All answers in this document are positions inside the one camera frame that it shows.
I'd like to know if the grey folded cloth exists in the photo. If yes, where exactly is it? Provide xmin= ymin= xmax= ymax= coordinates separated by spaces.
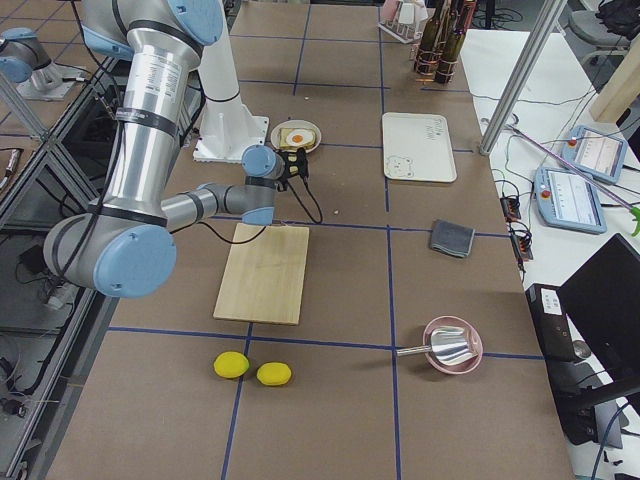
xmin=429 ymin=219 xmax=476 ymax=258

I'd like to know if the wooden cutting board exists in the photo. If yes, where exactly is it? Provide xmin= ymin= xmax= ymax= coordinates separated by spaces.
xmin=213 ymin=223 xmax=310 ymax=325

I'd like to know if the black computer monitor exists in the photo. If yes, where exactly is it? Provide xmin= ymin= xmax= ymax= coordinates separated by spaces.
xmin=558 ymin=234 xmax=639 ymax=396

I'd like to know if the bread slice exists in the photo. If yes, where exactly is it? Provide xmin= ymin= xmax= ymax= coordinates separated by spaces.
xmin=278 ymin=127 xmax=317 ymax=151

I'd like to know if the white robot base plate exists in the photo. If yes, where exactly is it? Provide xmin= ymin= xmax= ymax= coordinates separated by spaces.
xmin=194 ymin=113 xmax=269 ymax=163

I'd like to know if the blue teach pendant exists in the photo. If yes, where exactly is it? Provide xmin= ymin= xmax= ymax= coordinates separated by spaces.
xmin=561 ymin=125 xmax=628 ymax=185
xmin=534 ymin=167 xmax=607 ymax=234

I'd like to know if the white cup rack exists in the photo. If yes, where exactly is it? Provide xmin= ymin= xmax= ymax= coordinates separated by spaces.
xmin=378 ymin=0 xmax=429 ymax=44

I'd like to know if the white bear serving tray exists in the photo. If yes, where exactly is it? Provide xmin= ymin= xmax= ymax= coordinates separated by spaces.
xmin=382 ymin=112 xmax=457 ymax=183

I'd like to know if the blue teach pendant near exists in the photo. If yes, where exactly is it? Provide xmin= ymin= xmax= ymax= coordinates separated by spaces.
xmin=534 ymin=167 xmax=607 ymax=234

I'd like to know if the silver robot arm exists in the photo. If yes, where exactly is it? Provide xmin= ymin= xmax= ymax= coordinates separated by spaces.
xmin=43 ymin=1 xmax=289 ymax=298
xmin=1 ymin=27 xmax=86 ymax=101

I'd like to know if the copper wire bottle rack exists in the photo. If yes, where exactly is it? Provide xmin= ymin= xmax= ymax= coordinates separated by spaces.
xmin=413 ymin=0 xmax=477 ymax=84

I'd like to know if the yellow lemon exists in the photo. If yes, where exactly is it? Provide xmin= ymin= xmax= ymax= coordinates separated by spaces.
xmin=212 ymin=351 xmax=250 ymax=379
xmin=256 ymin=362 xmax=293 ymax=387

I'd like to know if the fried egg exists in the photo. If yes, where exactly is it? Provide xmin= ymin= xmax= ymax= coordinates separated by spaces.
xmin=286 ymin=129 xmax=313 ymax=146

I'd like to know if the yellow lemon right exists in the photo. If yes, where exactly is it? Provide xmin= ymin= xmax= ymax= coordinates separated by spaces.
xmin=256 ymin=362 xmax=293 ymax=387

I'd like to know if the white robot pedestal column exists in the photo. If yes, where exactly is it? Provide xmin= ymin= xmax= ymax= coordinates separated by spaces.
xmin=198 ymin=1 xmax=252 ymax=136

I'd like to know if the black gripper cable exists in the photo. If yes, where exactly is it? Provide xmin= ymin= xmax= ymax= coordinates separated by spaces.
xmin=169 ymin=174 xmax=325 ymax=246

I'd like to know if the dark green wine bottle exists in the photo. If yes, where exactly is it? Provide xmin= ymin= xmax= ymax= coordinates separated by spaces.
xmin=414 ymin=0 xmax=451 ymax=77

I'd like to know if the blue teach pendant far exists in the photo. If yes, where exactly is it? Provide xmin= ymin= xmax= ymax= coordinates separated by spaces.
xmin=561 ymin=125 xmax=628 ymax=185

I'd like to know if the white round plate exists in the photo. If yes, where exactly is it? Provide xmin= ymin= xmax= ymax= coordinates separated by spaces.
xmin=270 ymin=119 xmax=322 ymax=153

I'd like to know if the yellow lemon left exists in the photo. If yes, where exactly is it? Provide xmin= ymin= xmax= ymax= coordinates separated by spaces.
xmin=212 ymin=351 xmax=250 ymax=379

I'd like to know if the pink bowl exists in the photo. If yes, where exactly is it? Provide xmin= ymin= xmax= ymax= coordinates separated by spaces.
xmin=423 ymin=316 xmax=484 ymax=375

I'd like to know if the aluminium frame post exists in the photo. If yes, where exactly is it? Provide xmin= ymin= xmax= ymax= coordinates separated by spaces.
xmin=479 ymin=0 xmax=567 ymax=156

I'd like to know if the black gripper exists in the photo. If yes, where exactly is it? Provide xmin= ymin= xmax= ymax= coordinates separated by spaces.
xmin=277 ymin=151 xmax=309 ymax=192

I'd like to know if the silver metal scoop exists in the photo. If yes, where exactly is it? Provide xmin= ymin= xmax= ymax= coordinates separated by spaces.
xmin=396 ymin=326 xmax=478 ymax=366

